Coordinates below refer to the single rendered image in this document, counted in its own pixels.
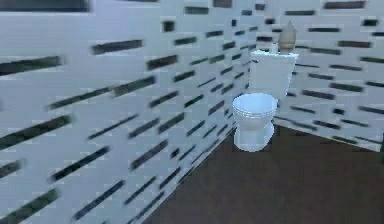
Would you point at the brown pointed vase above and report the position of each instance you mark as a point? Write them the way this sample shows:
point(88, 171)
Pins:
point(287, 38)

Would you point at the white toilet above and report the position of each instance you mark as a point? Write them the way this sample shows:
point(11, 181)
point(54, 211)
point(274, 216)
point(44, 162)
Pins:
point(263, 83)

